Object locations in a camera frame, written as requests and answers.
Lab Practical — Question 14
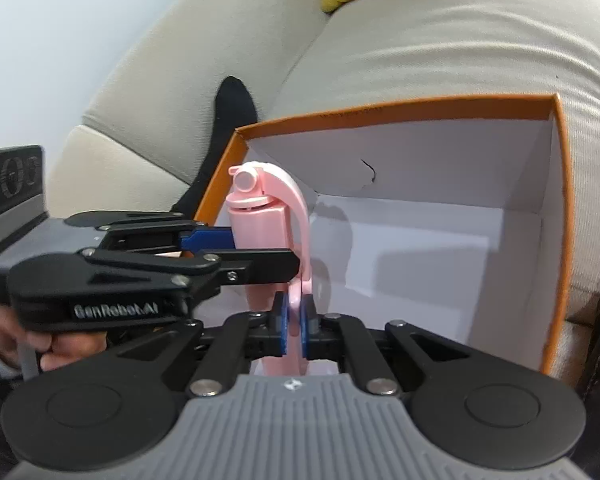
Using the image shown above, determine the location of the pink bottle with strap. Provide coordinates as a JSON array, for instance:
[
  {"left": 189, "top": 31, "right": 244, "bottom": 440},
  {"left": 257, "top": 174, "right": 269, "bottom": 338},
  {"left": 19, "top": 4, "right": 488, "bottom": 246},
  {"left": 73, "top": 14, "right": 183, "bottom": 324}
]
[{"left": 226, "top": 161, "right": 312, "bottom": 376}]

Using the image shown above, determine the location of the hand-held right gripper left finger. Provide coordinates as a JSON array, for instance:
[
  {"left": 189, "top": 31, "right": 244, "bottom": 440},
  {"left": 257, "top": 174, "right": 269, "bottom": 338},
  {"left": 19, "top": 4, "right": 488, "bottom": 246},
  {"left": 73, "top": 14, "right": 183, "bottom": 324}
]
[{"left": 116, "top": 291, "right": 288, "bottom": 397}]

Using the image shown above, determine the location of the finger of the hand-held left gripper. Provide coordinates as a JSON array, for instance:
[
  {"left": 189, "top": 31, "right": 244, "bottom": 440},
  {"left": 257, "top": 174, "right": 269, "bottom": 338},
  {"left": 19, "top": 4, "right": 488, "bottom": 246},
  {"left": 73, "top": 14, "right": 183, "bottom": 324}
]
[
  {"left": 77, "top": 247, "right": 301, "bottom": 307},
  {"left": 65, "top": 211, "right": 237, "bottom": 253}
]

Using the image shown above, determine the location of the person's left hand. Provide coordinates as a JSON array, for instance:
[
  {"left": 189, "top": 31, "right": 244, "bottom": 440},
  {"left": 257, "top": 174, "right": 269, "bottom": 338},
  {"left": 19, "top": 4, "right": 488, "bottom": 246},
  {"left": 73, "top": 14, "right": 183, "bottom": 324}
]
[{"left": 0, "top": 300, "right": 108, "bottom": 373}]

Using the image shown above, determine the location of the beige sofa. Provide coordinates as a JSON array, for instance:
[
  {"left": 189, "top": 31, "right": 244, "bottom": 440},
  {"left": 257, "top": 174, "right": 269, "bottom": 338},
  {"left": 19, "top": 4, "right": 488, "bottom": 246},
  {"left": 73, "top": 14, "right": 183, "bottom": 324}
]
[{"left": 45, "top": 0, "right": 600, "bottom": 396}]

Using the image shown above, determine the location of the orange cardboard box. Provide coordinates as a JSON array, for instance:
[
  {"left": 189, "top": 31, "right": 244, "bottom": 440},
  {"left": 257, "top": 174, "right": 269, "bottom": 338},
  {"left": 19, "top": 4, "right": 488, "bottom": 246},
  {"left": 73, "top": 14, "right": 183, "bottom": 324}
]
[{"left": 194, "top": 92, "right": 573, "bottom": 376}]

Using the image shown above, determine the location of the person's left leg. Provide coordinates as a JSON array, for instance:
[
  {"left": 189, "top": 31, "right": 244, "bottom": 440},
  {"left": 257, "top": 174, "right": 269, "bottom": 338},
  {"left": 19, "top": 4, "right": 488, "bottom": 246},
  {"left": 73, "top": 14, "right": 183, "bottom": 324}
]
[{"left": 171, "top": 76, "right": 261, "bottom": 223}]

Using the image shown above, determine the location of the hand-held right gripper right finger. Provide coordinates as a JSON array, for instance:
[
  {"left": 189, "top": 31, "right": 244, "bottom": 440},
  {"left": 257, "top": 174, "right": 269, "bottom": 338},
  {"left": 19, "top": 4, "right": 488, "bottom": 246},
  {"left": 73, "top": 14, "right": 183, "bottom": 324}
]
[{"left": 300, "top": 294, "right": 473, "bottom": 396}]

